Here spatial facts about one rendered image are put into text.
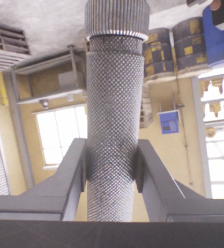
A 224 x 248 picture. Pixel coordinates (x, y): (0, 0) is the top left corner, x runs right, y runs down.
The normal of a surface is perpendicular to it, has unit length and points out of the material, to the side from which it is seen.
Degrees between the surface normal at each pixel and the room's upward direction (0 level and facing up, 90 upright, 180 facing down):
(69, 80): 90
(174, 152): 90
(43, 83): 90
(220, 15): 90
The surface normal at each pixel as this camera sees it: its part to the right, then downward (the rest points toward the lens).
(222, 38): -0.72, 0.17
